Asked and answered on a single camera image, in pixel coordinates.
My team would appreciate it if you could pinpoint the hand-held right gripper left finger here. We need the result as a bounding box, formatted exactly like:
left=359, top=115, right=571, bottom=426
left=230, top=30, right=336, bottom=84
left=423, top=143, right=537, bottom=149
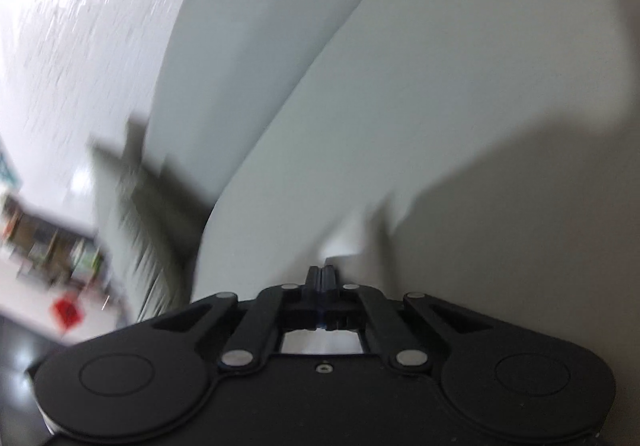
left=150, top=266, right=324, bottom=373

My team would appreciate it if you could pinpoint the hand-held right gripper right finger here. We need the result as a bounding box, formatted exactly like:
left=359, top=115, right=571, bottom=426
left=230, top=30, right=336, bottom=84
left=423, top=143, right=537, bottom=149
left=322, top=266, right=496, bottom=373

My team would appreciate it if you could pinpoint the light grey shirt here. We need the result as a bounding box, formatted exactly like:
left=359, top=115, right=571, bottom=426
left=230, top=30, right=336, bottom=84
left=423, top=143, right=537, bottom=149
left=280, top=196, right=401, bottom=357

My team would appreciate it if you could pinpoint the grey-green cushion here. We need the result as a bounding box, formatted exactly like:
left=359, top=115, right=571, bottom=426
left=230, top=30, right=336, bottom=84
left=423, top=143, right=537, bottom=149
left=88, top=115, right=213, bottom=324

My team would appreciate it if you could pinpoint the grey sofa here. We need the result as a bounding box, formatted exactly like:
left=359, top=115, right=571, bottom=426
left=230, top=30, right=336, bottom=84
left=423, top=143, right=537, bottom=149
left=142, top=0, right=640, bottom=357

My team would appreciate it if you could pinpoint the red object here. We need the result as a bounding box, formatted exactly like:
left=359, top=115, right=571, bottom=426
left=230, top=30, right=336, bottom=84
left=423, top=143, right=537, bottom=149
left=50, top=297, right=84, bottom=330

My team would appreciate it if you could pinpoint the dark shelf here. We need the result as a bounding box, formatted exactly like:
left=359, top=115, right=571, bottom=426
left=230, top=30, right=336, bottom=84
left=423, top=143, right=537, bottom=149
left=0, top=191, right=107, bottom=288

